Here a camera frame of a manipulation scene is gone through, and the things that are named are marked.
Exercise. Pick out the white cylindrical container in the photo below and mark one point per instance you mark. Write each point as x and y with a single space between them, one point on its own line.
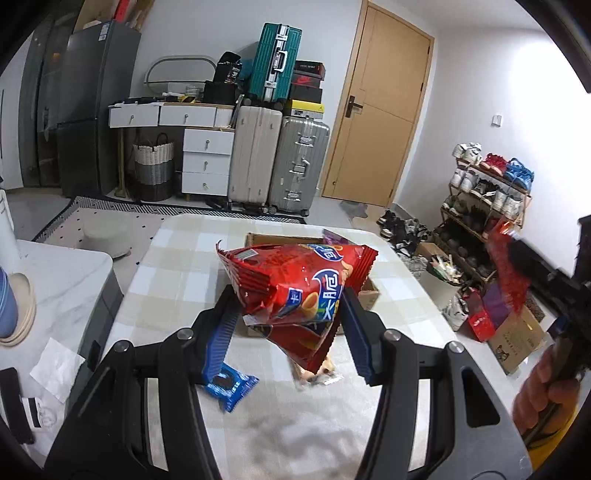
9 230

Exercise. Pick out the large red chip bag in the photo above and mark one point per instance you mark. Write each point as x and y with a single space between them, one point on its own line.
291 286

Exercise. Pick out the white paper napkin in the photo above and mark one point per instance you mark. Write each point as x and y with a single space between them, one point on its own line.
55 369

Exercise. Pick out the white dresser with drawers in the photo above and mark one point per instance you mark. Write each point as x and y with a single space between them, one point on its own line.
205 152

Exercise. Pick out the silver suitcase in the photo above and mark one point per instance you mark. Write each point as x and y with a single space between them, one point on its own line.
298 166

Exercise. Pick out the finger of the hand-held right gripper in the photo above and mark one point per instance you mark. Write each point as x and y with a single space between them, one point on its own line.
538 270

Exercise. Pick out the purple snack packet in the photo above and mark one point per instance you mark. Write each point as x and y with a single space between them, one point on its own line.
334 239

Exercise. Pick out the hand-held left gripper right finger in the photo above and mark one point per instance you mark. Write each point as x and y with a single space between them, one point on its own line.
360 344

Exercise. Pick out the person's right hand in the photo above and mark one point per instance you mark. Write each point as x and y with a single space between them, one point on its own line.
540 397

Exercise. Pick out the clear packet of orange cake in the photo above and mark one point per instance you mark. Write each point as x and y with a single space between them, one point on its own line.
318 374

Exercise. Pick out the beige suitcase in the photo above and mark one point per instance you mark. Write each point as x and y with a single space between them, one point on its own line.
254 157

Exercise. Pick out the blue bowl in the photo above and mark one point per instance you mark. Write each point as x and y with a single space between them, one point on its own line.
7 304

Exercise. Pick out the white round stool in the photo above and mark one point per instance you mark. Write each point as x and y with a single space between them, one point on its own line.
108 240

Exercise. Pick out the brown cardboard box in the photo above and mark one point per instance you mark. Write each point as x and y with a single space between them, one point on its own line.
367 295

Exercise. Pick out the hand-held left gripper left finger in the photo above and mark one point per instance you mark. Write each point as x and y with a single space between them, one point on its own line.
217 346

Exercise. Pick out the cardboard box on floor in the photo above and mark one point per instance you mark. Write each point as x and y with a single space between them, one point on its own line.
519 339

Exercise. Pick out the wooden door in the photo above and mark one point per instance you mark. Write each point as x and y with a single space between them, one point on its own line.
383 106

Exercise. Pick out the woven laundry basket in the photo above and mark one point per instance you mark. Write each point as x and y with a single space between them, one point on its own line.
154 170

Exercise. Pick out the white charger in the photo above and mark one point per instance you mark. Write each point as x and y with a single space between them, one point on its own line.
41 413

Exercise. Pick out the teal suitcase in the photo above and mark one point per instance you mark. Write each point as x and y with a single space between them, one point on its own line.
272 60

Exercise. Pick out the black bag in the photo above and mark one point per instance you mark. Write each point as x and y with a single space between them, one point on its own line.
226 78

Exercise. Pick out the white wall switch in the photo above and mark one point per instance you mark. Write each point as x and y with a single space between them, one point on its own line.
497 120

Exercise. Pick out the purple bag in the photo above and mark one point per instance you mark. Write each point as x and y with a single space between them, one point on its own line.
498 302

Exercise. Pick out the blue cookie packet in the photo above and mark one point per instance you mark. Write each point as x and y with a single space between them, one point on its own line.
231 385

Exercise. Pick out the bin with rubbish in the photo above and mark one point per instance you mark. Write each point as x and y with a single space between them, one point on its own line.
443 281

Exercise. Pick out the small red snack packet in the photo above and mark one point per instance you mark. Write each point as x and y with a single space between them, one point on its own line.
505 277

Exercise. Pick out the dark refrigerator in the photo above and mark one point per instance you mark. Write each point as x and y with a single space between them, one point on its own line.
92 106

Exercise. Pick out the white marble side table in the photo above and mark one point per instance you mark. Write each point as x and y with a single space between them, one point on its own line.
60 295

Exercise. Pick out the beige checkered tablecloth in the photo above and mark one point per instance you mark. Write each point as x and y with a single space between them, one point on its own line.
184 258

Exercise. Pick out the pile of shoes on floor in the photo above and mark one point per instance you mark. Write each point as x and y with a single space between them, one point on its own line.
404 230

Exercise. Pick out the black phone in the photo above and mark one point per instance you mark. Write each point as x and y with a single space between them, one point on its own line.
14 406

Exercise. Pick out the oval mirror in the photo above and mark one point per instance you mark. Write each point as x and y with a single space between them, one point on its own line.
180 76

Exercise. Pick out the wooden shoe rack with shoes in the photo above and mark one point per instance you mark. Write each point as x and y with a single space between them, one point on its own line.
485 203

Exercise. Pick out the stack of shoe boxes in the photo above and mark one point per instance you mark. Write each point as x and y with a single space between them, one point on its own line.
307 87

